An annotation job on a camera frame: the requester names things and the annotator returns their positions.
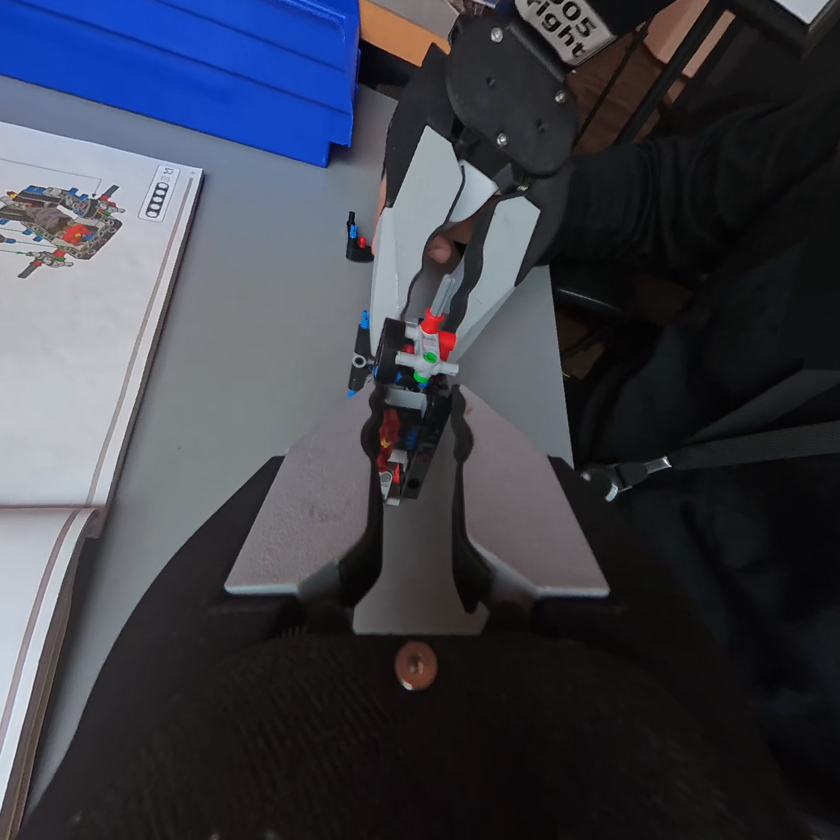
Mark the white instruction booklet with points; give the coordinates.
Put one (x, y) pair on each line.
(65, 361)

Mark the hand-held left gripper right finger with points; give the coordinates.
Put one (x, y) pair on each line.
(531, 525)

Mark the person's right hand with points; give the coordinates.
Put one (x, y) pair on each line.
(441, 248)

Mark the blue plastic bin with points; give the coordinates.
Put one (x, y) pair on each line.
(197, 65)

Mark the person's right forearm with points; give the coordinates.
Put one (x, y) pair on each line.
(689, 190)

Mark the small black lego subassembly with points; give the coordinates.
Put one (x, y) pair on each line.
(358, 253)

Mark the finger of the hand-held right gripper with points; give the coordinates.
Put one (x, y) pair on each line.
(407, 223)
(505, 256)

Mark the black lego frame assembly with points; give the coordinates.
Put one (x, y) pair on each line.
(400, 354)

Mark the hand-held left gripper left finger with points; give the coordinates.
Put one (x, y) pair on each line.
(295, 525)

